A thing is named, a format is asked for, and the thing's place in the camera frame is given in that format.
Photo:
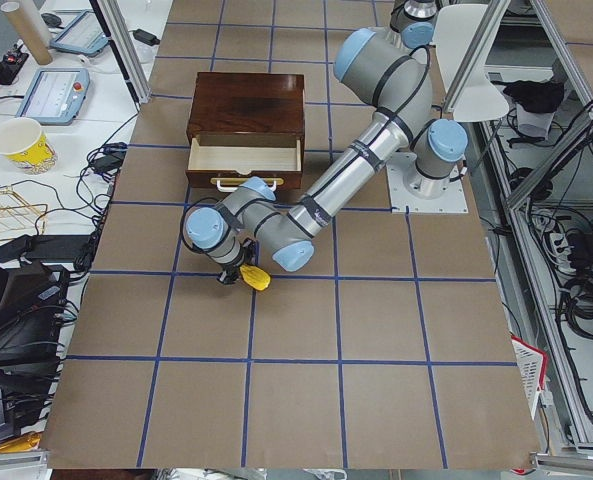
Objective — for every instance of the yellow corn cob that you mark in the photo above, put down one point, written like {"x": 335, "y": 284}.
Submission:
{"x": 255, "y": 277}

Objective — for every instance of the blue teach pendant far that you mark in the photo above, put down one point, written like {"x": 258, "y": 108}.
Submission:
{"x": 83, "y": 35}

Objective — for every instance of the blue teach pendant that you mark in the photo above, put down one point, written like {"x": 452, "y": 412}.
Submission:
{"x": 55, "y": 95}
{"x": 83, "y": 35}

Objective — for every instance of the white chair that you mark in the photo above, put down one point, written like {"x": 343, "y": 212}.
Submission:
{"x": 463, "y": 37}

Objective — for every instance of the yellow popcorn paper cup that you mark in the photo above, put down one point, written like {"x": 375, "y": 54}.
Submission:
{"x": 24, "y": 142}

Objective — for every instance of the wooden drawer with white handle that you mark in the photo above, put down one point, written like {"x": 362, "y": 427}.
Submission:
{"x": 226, "y": 160}

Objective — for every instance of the dark wooden drawer cabinet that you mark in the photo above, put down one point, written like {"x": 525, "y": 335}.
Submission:
{"x": 247, "y": 103}

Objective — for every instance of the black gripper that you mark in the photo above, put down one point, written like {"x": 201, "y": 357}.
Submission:
{"x": 235, "y": 270}

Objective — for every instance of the black power adapter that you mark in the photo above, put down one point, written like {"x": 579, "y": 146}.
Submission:
{"x": 145, "y": 37}

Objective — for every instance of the black power strip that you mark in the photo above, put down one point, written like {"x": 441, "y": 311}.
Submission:
{"x": 76, "y": 249}

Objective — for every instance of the gold wire basket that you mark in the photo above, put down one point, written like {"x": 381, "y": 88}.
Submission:
{"x": 18, "y": 216}

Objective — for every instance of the aluminium frame post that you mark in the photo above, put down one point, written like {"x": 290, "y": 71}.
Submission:
{"x": 115, "y": 29}

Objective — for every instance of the cardboard tube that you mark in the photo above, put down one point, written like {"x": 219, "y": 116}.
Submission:
{"x": 26, "y": 19}

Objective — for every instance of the blue teach pendant near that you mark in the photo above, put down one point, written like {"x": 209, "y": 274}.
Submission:
{"x": 55, "y": 95}

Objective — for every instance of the red white plastic basket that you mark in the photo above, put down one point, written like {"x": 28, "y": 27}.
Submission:
{"x": 532, "y": 363}

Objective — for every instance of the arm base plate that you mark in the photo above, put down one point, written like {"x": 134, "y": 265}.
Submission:
{"x": 410, "y": 192}

